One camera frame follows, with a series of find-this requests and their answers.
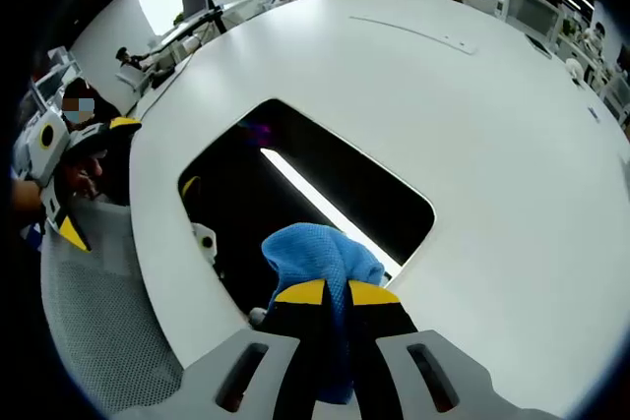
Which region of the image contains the black glass tablet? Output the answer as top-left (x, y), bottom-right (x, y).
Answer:
top-left (176, 98), bottom-right (437, 328)

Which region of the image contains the blue cleaning cloth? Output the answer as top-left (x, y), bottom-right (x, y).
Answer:
top-left (260, 221), bottom-right (403, 405)

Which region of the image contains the black cable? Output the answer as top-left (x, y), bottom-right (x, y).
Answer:
top-left (142, 53), bottom-right (198, 106)

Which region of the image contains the white monitor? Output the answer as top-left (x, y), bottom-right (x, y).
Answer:
top-left (504, 0), bottom-right (562, 45)

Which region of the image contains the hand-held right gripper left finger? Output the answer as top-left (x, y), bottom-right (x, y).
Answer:
top-left (115, 278), bottom-right (327, 420)

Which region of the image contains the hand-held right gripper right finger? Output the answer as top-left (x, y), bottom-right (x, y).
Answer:
top-left (346, 278), bottom-right (565, 420)

